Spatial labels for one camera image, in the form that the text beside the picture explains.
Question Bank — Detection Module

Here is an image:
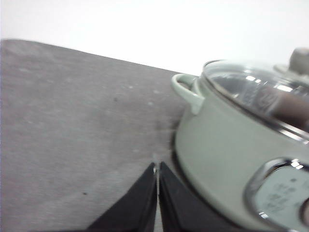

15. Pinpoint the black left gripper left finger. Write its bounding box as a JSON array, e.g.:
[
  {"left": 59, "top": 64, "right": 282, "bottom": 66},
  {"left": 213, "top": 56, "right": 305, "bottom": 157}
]
[{"left": 87, "top": 162, "right": 157, "bottom": 232}]

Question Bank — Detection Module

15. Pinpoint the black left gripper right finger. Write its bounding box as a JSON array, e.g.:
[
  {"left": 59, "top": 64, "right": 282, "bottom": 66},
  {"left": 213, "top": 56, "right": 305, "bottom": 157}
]
[{"left": 159, "top": 161, "right": 232, "bottom": 232}]

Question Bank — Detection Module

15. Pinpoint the glass pot lid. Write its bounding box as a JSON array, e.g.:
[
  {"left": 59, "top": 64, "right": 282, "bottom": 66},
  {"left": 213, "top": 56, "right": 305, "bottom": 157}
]
[{"left": 201, "top": 48, "right": 309, "bottom": 142}]

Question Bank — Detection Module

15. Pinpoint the green electric steamer pot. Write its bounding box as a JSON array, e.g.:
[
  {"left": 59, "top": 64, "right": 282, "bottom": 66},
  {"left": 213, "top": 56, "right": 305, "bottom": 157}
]
[{"left": 172, "top": 74, "right": 309, "bottom": 232}]

